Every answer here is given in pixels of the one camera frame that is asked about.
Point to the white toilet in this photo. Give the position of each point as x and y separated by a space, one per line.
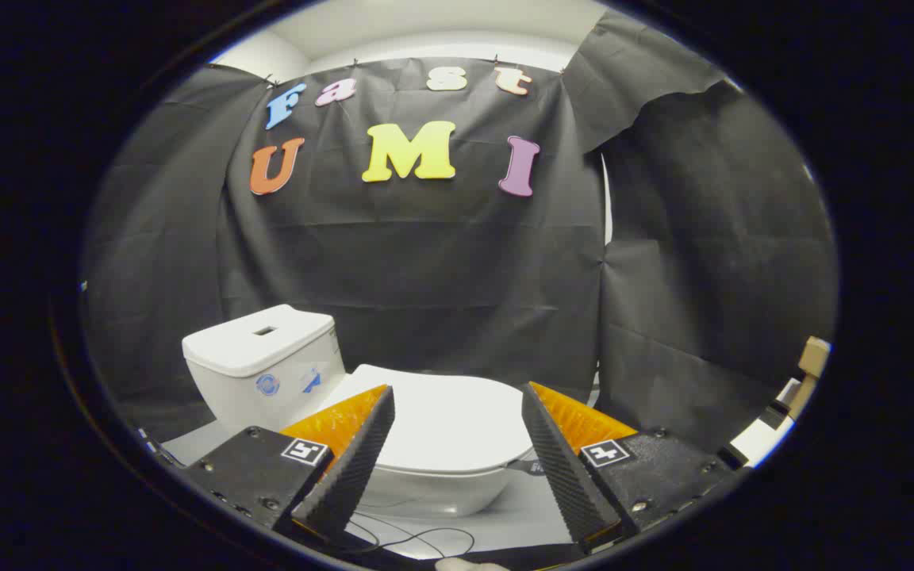
255 373

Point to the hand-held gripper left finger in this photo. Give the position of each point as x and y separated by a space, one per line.
350 472

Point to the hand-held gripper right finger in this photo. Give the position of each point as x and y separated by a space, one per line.
564 472

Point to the black backdrop cloth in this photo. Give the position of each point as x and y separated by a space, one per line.
441 262

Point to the cardboard box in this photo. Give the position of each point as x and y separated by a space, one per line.
812 357

